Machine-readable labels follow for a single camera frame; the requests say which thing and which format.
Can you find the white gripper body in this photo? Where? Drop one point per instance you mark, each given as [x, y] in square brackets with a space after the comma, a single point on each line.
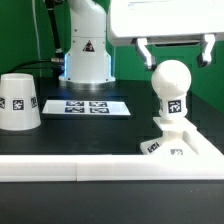
[164, 21]

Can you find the white lamp base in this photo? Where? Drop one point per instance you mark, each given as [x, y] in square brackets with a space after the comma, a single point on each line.
[171, 143]

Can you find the white L-shaped boundary frame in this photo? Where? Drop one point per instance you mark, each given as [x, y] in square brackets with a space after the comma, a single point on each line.
[208, 164]

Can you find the white marker sheet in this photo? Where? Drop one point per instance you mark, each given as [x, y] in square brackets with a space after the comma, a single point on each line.
[103, 108]

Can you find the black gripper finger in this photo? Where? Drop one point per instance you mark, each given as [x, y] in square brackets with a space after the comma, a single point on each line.
[145, 55]
[207, 43]

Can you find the white lamp shade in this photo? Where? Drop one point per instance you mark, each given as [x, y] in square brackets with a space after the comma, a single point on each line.
[18, 102]

